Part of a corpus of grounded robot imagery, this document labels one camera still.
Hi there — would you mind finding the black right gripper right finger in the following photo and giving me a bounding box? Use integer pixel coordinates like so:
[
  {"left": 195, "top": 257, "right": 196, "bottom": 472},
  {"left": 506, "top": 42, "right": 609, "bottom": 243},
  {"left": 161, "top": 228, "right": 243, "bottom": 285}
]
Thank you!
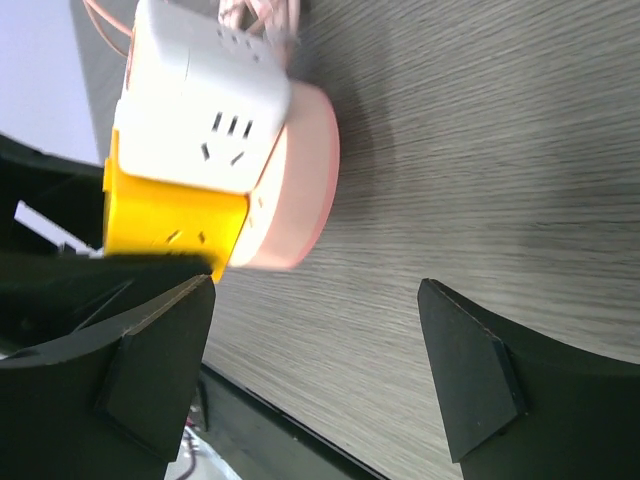
[{"left": 417, "top": 279, "right": 639, "bottom": 480}]

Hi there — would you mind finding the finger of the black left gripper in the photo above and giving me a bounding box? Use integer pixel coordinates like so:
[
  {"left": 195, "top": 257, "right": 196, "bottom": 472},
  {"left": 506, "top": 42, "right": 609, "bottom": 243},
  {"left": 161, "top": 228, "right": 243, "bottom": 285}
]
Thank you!
[{"left": 1, "top": 137, "right": 211, "bottom": 353}]

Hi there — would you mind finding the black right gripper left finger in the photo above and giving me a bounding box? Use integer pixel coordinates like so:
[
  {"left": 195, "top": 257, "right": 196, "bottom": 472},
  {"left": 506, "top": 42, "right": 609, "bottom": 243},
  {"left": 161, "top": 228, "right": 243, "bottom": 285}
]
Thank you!
[{"left": 1, "top": 275, "right": 215, "bottom": 479}]

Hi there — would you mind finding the yellow cube plug adapter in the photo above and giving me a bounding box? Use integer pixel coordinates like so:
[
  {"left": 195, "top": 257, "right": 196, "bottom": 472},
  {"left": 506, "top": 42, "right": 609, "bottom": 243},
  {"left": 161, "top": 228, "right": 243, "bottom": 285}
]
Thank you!
[{"left": 103, "top": 129, "right": 249, "bottom": 282}]

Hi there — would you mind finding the white cube plug adapter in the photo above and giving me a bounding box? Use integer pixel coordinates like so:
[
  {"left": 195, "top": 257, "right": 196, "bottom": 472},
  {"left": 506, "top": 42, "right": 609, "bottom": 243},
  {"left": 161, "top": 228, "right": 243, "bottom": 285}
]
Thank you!
[{"left": 114, "top": 1, "right": 291, "bottom": 194}]

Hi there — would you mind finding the round pink power socket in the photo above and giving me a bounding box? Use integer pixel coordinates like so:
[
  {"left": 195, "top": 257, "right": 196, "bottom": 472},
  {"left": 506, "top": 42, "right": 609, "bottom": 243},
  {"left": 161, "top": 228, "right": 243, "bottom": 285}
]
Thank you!
[{"left": 228, "top": 81, "right": 340, "bottom": 270}]

